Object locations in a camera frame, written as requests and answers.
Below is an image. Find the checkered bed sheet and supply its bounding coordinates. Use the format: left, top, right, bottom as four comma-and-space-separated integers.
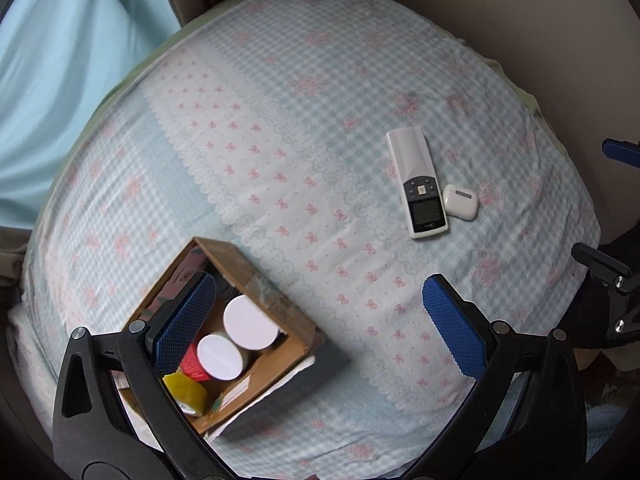
10, 0, 600, 479

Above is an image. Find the yellow tape roll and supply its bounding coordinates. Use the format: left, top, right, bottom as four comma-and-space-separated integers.
163, 372, 210, 417

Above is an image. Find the white lid green jar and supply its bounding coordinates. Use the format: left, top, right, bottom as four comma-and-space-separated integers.
222, 295, 280, 351

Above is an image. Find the cardboard box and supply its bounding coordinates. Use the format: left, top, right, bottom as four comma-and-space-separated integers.
132, 237, 324, 437

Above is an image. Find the red box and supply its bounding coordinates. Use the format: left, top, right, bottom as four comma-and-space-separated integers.
179, 342, 212, 382

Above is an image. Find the white remote control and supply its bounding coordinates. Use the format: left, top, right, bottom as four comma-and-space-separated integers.
385, 127, 448, 240

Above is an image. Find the white earbuds case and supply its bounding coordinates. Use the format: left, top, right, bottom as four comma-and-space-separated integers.
442, 183, 480, 221

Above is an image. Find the light blue cloth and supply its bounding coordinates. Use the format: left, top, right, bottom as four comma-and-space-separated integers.
1, 0, 179, 229

